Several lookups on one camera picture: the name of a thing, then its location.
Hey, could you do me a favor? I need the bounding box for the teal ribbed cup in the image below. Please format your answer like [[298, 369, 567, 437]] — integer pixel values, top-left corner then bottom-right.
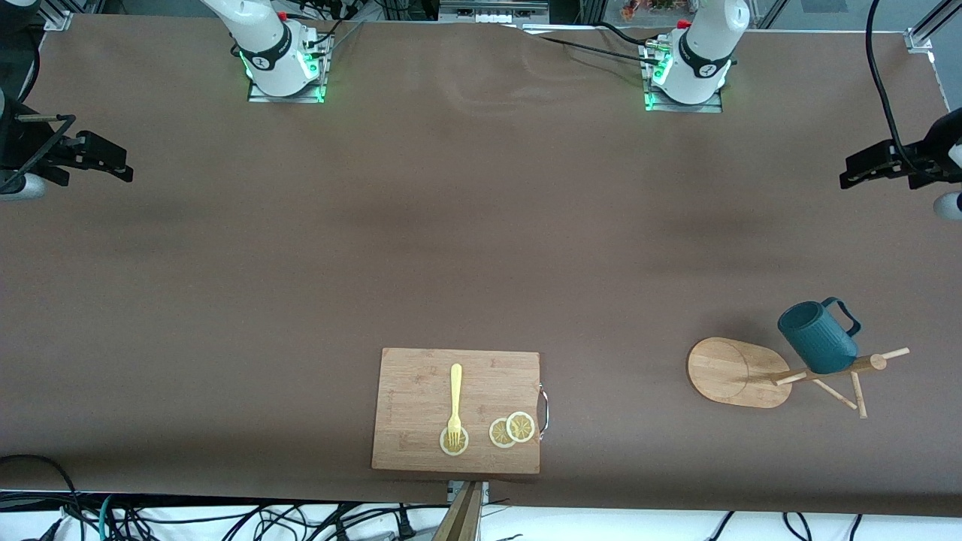
[[777, 297, 862, 375]]

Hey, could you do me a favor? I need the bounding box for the wooden cup rack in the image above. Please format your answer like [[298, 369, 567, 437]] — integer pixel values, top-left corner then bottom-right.
[[687, 336, 911, 419]]

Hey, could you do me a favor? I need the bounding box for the bamboo cutting board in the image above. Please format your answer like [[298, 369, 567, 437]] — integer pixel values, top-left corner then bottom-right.
[[371, 347, 550, 475]]

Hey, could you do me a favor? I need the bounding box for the yellow plastic fork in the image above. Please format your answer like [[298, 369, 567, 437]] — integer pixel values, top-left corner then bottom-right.
[[446, 364, 464, 447]]

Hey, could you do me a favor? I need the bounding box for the grey power strip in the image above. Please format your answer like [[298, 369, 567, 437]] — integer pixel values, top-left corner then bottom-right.
[[439, 0, 550, 23]]

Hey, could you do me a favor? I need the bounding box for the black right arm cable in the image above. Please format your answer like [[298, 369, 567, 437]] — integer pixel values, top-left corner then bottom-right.
[[0, 38, 76, 192]]

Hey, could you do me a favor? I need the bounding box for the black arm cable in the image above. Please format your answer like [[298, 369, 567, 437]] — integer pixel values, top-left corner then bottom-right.
[[0, 38, 76, 192], [865, 0, 929, 175]]

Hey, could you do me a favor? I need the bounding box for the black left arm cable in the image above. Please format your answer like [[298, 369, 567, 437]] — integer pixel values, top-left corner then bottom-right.
[[865, 0, 929, 175]]

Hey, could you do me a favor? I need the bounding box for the aluminium frame corner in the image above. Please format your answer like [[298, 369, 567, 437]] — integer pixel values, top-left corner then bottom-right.
[[905, 0, 962, 55], [41, 0, 77, 32]]

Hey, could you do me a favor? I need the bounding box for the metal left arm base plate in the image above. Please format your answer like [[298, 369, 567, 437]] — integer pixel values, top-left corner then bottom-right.
[[643, 41, 725, 114]]

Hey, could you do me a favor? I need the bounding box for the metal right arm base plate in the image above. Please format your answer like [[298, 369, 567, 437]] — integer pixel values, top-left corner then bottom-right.
[[247, 33, 332, 104]]

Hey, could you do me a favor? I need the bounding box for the black cable across table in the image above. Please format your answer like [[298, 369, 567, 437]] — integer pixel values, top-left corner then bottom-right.
[[522, 21, 666, 68]]

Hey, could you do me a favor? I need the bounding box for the thick black floor cable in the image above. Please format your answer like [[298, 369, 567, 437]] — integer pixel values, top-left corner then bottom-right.
[[0, 454, 85, 541]]

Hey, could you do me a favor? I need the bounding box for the teal floor cable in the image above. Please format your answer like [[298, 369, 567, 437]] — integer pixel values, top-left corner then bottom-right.
[[98, 494, 123, 541]]

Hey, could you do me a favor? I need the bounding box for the wooden camera post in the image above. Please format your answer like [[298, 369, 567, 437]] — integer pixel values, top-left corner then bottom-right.
[[432, 482, 483, 541]]

